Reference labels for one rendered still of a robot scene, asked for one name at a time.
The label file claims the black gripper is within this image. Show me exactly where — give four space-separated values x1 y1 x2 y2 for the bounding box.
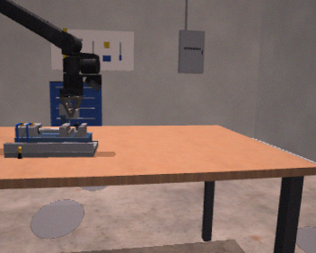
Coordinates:
59 73 83 118

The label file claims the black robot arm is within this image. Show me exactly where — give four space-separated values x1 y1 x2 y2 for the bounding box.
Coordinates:
0 0 101 91

